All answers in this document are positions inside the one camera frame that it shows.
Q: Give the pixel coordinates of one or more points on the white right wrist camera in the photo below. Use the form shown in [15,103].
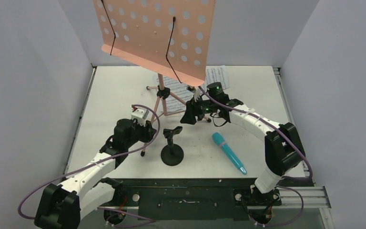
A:
[195,91]

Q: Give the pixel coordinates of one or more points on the turquoise toy microphone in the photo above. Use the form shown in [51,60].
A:
[219,140]

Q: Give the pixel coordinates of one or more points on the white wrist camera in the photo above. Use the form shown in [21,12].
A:
[139,115]
[195,91]

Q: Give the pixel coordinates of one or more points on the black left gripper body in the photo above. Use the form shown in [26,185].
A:
[141,132]

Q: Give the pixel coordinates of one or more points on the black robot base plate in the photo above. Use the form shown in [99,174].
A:
[186,212]

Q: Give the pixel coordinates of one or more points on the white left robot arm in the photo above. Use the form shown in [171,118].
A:
[64,205]

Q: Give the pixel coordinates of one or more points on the aluminium frame rail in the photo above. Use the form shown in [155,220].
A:
[142,197]

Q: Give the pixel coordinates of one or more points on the white sheet music paper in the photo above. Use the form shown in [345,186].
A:
[213,74]

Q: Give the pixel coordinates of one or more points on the black microphone stand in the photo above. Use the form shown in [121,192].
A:
[172,154]

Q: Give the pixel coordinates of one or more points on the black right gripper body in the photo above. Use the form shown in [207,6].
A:
[192,111]

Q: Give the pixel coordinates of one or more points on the pink perforated music stand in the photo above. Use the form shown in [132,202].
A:
[168,37]

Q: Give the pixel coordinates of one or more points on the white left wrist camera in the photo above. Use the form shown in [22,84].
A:
[139,115]

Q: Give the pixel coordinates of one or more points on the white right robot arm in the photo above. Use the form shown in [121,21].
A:
[283,149]

